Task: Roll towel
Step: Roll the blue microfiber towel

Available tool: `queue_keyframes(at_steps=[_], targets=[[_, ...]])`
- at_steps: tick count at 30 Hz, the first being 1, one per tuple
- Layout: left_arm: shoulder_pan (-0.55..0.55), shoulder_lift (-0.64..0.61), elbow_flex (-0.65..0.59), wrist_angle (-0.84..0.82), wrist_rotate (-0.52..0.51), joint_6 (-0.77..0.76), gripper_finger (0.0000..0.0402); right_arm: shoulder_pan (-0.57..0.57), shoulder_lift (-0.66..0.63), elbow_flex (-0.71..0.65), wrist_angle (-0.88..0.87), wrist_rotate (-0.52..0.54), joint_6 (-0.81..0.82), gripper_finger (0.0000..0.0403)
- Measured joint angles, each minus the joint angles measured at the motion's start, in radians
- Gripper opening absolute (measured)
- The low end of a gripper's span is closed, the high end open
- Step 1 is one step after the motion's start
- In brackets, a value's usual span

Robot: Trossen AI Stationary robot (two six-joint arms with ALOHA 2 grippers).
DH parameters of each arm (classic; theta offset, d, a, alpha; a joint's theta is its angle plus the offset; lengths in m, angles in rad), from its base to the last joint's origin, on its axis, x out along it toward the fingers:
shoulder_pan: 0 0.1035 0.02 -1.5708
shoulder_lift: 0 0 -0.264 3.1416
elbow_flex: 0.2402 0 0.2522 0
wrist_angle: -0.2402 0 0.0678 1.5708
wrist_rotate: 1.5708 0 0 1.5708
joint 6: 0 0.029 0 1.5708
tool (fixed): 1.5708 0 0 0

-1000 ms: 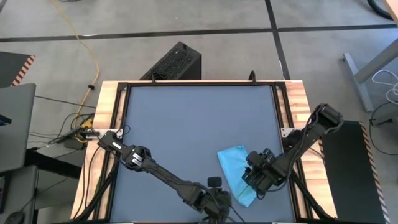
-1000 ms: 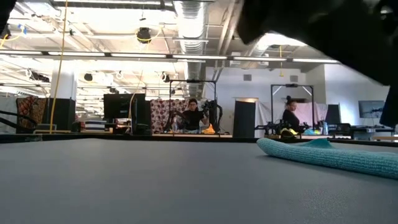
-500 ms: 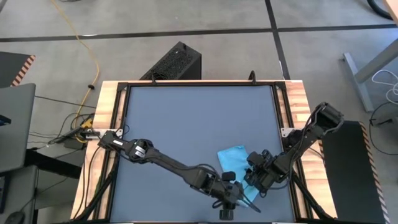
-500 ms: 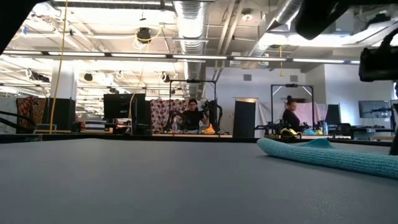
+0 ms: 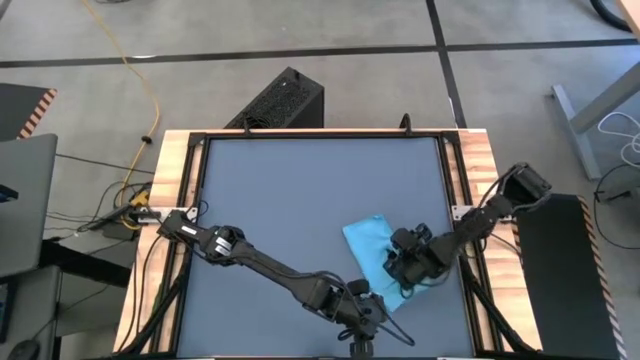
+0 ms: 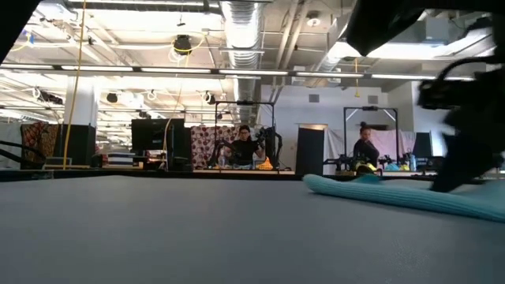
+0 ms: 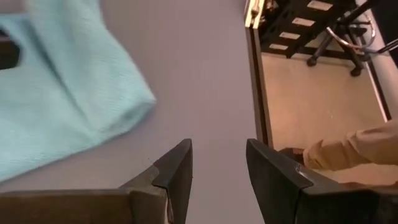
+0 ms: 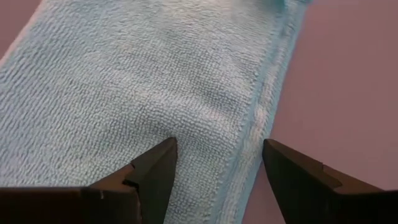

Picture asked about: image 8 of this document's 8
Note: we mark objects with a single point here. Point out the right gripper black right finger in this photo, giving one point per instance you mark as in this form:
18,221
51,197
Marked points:
326,202

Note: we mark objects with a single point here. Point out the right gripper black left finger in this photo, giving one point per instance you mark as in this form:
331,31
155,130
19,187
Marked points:
93,205

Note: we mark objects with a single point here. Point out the light blue microfiber towel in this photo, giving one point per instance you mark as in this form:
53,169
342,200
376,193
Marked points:
124,77

